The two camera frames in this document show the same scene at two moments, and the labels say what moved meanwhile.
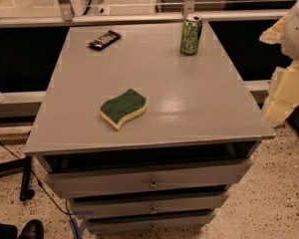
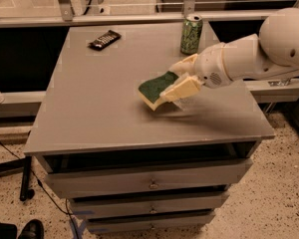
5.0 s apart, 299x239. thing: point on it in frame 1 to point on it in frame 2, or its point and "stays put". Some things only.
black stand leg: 26,193 stays put
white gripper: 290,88 to 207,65
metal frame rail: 189,1 stays put
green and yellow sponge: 127,105 to 150,91
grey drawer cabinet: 168,168 stays put
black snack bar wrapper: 104,41 stays put
